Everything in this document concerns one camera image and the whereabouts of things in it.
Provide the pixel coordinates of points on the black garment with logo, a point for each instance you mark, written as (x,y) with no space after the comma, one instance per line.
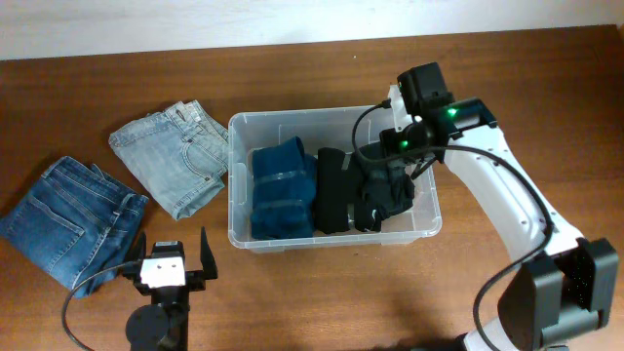
(340,204)

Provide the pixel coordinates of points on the black garment taped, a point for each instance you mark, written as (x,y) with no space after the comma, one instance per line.
(378,191)

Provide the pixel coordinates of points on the light blue jeans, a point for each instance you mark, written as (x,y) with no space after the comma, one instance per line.
(178,155)

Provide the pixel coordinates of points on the dark blue folded jeans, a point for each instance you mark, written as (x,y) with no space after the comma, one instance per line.
(74,222)

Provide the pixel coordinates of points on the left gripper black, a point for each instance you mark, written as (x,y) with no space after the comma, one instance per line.
(196,278)

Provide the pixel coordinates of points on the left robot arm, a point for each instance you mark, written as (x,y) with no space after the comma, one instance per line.
(162,324)

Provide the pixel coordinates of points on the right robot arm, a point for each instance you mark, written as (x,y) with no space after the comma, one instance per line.
(559,285)

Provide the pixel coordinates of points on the clear plastic storage container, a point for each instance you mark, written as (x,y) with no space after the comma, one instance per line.
(317,128)

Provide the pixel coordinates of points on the teal blue garment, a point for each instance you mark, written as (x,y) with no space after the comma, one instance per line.
(284,190)

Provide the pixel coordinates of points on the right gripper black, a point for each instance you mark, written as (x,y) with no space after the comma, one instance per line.
(394,141)

